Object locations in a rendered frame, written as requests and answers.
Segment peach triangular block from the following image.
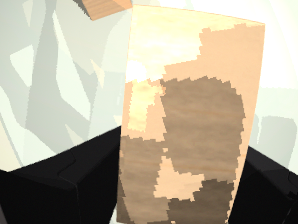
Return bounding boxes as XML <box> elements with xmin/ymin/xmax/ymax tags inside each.
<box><xmin>82</xmin><ymin>0</ymin><xmax>133</xmax><ymax>22</ymax></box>
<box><xmin>116</xmin><ymin>4</ymin><xmax>266</xmax><ymax>224</ymax></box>

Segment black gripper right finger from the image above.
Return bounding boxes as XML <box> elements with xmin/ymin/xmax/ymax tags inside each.
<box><xmin>227</xmin><ymin>145</ymin><xmax>298</xmax><ymax>224</ymax></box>

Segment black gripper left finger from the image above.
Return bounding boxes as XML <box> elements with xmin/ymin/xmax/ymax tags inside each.
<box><xmin>0</xmin><ymin>125</ymin><xmax>122</xmax><ymax>224</ymax></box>

